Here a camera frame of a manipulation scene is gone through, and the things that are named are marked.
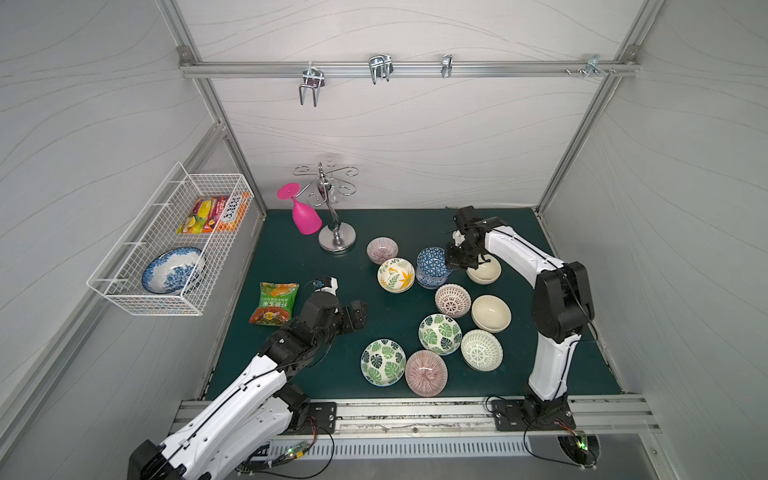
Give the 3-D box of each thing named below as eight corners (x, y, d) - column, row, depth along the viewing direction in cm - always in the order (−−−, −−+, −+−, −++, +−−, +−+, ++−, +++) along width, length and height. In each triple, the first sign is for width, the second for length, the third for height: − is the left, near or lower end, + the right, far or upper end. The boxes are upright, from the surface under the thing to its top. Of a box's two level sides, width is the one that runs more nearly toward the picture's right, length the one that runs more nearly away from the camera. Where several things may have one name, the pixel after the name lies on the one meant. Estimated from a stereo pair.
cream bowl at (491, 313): (474, 334, 87) (476, 329, 84) (467, 300, 95) (470, 294, 92) (512, 334, 87) (516, 329, 84) (503, 300, 95) (506, 294, 92)
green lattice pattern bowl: (462, 372, 81) (465, 368, 78) (456, 334, 88) (459, 329, 85) (503, 372, 81) (507, 368, 78) (494, 334, 88) (498, 329, 85)
